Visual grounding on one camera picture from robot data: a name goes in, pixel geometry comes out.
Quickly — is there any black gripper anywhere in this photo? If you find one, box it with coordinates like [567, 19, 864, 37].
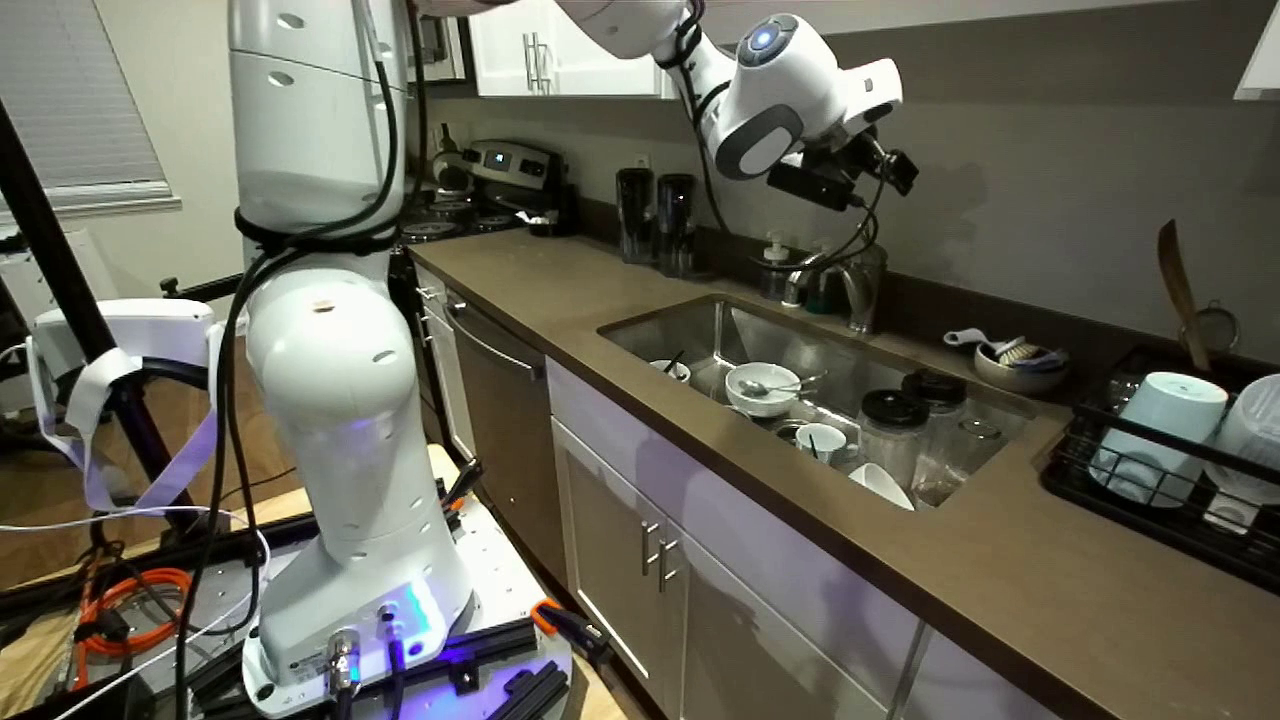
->
[813, 116, 922, 200]

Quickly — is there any chrome faucet spout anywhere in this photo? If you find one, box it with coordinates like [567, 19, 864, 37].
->
[780, 258, 869, 331]

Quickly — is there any stainless steel sink basin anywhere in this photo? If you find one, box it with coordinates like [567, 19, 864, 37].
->
[597, 291, 1071, 511]

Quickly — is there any green soap dispenser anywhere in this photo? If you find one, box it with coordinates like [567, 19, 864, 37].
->
[754, 235, 794, 301]

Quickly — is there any small dish with sponge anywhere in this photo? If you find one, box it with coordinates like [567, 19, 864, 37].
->
[938, 324, 1075, 401]

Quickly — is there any large white bowl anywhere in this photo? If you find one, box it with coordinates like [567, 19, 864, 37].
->
[720, 360, 809, 423]

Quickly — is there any small white cup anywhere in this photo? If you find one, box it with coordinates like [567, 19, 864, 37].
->
[790, 421, 852, 463]

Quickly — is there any white upper cabinet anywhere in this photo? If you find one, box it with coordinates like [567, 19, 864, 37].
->
[463, 0, 677, 105]
[1233, 0, 1280, 105]

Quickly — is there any wooden spatula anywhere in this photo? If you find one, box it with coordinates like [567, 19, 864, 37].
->
[1155, 218, 1216, 381]

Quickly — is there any white shallow bowl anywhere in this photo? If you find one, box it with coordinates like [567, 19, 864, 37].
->
[847, 459, 920, 511]

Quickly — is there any stainless stove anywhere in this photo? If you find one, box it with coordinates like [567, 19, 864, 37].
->
[445, 136, 579, 241]

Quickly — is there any white under-counter cabinets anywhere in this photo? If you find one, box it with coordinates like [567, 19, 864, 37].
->
[545, 355, 1071, 720]

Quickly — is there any black dish rack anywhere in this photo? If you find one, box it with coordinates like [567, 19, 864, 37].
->
[1037, 339, 1280, 597]

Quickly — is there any white container in rack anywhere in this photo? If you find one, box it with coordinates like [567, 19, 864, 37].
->
[1209, 374, 1280, 473]

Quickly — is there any dark dishwasher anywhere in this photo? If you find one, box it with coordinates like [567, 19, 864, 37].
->
[445, 291, 571, 581]

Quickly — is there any white window blind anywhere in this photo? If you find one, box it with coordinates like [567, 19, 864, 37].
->
[0, 0, 179, 218]

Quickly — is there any black tripod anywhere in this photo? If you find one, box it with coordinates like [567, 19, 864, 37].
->
[0, 101, 183, 493]

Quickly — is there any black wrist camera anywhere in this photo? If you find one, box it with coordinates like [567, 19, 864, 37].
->
[768, 154, 859, 218]

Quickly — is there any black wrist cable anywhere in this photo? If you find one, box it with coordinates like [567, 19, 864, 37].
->
[657, 5, 894, 291]

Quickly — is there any thick black base cable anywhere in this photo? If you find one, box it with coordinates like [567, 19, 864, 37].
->
[173, 54, 417, 720]

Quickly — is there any white strap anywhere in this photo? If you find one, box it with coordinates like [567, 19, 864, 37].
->
[19, 296, 231, 530]

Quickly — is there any orange cable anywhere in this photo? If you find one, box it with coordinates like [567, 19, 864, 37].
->
[68, 566, 199, 693]

